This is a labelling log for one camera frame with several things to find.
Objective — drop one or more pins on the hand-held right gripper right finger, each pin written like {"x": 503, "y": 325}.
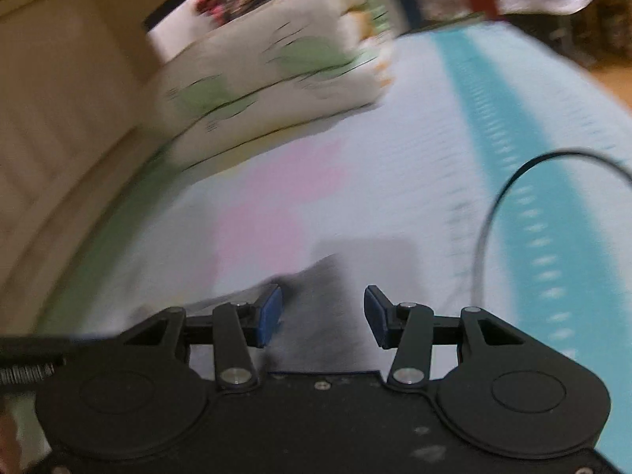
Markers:
{"x": 375, "y": 316}

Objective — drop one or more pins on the white quilt orange print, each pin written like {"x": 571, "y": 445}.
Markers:
{"x": 373, "y": 44}

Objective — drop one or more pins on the grey pants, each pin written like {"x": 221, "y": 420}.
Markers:
{"x": 331, "y": 306}

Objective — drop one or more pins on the beige wooden panel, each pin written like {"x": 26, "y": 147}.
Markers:
{"x": 64, "y": 133}

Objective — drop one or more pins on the white quilt green leaf print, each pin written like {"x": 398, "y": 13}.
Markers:
{"x": 256, "y": 84}

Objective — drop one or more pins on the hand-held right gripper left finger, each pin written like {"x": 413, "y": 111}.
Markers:
{"x": 269, "y": 315}

